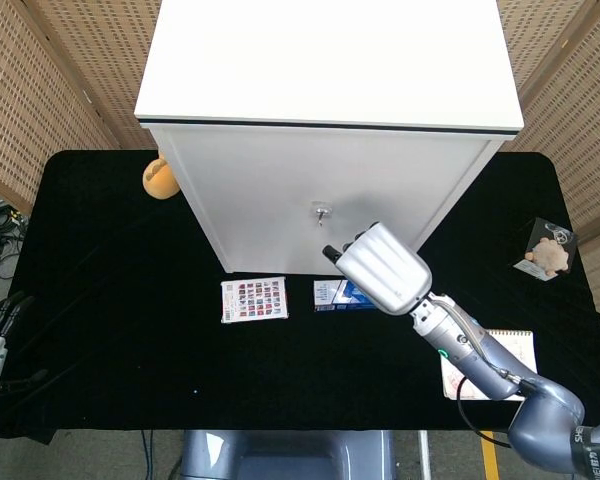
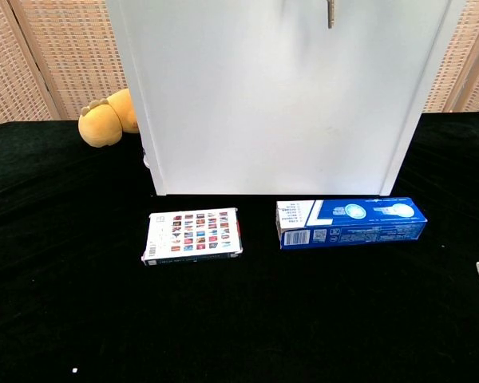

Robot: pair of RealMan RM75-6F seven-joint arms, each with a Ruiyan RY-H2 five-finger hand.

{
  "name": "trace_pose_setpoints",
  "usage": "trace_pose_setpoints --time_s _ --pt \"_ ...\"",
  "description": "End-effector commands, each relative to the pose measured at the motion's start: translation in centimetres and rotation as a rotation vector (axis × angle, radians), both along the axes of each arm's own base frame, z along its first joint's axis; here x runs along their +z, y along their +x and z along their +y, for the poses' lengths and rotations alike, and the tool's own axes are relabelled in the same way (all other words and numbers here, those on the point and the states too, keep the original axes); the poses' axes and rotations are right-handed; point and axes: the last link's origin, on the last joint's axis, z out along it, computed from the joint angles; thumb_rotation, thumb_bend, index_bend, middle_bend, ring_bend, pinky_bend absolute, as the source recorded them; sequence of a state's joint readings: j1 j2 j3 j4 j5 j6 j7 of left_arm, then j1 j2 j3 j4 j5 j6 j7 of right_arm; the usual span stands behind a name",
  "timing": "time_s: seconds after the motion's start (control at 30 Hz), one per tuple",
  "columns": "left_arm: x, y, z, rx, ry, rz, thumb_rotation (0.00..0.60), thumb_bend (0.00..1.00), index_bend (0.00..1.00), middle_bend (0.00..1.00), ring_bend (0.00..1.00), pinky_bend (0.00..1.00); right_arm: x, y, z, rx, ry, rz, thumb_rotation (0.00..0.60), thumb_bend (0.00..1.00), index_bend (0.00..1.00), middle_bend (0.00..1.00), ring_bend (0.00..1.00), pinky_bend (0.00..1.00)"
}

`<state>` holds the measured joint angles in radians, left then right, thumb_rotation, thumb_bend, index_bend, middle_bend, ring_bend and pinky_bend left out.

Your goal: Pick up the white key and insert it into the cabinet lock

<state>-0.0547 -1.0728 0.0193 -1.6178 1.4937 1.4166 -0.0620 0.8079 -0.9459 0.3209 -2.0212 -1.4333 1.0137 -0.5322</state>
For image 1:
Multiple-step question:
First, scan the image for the blue floor cable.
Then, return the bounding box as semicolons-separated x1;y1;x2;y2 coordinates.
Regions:
139;429;156;480

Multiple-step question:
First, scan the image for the orange plush toy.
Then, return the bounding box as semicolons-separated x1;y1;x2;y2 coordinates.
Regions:
142;155;180;201

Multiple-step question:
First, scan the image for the spiral notebook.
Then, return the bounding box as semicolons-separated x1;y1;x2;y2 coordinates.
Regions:
439;329;539;401

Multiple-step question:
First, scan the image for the black cable bundle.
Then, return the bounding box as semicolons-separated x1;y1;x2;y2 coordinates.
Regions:
0;202;29;281

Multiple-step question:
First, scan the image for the blue toothpaste box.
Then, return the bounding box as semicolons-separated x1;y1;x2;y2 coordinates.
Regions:
313;278;381;314

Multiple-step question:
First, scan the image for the white box with colourful pictures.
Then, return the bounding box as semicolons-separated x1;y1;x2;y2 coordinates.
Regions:
220;278;290;325

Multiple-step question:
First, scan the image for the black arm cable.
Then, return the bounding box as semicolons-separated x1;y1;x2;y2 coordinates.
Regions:
456;374;514;449

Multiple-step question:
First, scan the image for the woven folding screen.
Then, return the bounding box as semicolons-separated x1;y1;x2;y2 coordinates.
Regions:
0;0;164;216
497;0;600;346

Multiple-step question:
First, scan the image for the black tablecloth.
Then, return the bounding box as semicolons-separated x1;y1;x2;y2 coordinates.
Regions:
0;149;600;446

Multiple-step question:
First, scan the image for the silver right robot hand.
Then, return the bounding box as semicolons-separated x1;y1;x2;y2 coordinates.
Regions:
322;221;434;318

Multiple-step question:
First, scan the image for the brown turtle toy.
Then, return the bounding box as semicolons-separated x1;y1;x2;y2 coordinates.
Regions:
524;237;570;278

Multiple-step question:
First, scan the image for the plush toy on card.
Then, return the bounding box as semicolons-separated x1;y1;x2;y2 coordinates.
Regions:
512;217;579;284

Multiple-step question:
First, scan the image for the cabinet door key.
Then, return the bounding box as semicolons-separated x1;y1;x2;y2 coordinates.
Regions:
312;199;334;227

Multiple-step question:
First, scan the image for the white cabinet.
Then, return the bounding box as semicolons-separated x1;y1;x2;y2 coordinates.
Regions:
133;0;525;275

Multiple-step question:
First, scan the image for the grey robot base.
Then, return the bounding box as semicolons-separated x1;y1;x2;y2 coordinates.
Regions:
179;429;396;480

